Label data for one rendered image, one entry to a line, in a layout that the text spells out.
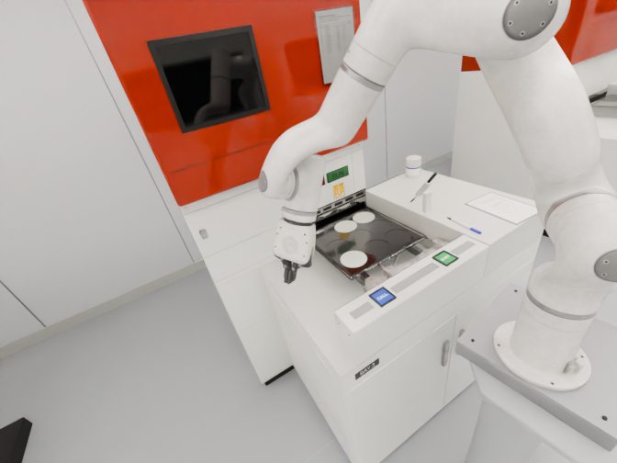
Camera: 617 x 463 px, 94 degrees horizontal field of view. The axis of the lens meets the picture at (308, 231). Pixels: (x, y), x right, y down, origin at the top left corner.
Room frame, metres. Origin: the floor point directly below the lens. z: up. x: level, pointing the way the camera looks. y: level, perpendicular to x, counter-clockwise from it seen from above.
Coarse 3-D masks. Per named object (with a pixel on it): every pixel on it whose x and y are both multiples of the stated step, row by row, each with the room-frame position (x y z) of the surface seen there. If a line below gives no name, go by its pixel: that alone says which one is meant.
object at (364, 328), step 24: (456, 240) 0.76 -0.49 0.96; (432, 264) 0.68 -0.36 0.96; (456, 264) 0.65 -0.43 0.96; (480, 264) 0.69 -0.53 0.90; (408, 288) 0.59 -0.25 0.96; (432, 288) 0.60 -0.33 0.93; (456, 288) 0.64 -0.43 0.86; (336, 312) 0.56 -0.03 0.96; (360, 312) 0.55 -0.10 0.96; (384, 312) 0.53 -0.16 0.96; (408, 312) 0.56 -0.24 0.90; (432, 312) 0.60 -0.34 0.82; (360, 336) 0.49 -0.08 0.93; (384, 336) 0.52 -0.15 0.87; (360, 360) 0.49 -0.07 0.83
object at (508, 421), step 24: (480, 384) 0.37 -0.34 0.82; (504, 384) 0.36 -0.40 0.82; (480, 408) 0.44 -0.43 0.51; (504, 408) 0.31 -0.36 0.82; (528, 408) 0.30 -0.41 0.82; (480, 432) 0.40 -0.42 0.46; (504, 432) 0.34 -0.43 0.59; (528, 432) 0.31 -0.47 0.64; (552, 432) 0.25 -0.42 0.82; (576, 432) 0.24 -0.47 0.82; (480, 456) 0.37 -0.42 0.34; (504, 456) 0.33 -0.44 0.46; (528, 456) 0.31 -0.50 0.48; (576, 456) 0.20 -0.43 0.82; (600, 456) 0.19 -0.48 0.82
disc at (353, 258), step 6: (348, 252) 0.90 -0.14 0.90; (354, 252) 0.89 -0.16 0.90; (360, 252) 0.88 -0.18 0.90; (342, 258) 0.87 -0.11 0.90; (348, 258) 0.86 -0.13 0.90; (354, 258) 0.85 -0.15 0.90; (360, 258) 0.85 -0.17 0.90; (366, 258) 0.84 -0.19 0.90; (342, 264) 0.83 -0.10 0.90; (348, 264) 0.83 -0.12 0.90; (354, 264) 0.82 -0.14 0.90; (360, 264) 0.82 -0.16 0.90
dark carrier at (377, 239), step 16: (368, 224) 1.07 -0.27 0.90; (384, 224) 1.04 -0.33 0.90; (320, 240) 1.02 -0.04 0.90; (336, 240) 1.00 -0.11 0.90; (352, 240) 0.98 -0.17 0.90; (368, 240) 0.95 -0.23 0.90; (384, 240) 0.93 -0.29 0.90; (400, 240) 0.91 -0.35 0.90; (336, 256) 0.89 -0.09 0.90; (368, 256) 0.85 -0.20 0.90; (384, 256) 0.83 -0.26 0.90; (352, 272) 0.78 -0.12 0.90
